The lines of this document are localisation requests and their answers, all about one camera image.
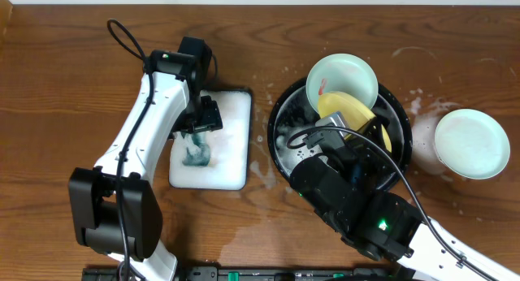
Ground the green foamy sponge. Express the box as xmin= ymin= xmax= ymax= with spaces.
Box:
xmin=182 ymin=132 xmax=211 ymax=166

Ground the yellow plate with red stain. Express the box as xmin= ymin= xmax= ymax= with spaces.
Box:
xmin=318 ymin=92 xmax=376 ymax=131

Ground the pale green plate red stain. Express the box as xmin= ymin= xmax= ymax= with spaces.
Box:
xmin=305 ymin=54 xmax=379 ymax=111

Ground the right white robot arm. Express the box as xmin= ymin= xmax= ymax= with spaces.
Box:
xmin=287 ymin=132 xmax=519 ymax=280

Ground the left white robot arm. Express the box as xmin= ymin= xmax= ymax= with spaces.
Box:
xmin=68 ymin=49 xmax=223 ymax=280

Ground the black tray of soap foam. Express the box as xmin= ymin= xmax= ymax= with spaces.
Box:
xmin=169 ymin=90 xmax=252 ymax=190

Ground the round black tray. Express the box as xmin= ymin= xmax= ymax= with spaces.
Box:
xmin=267 ymin=78 xmax=413 ymax=179

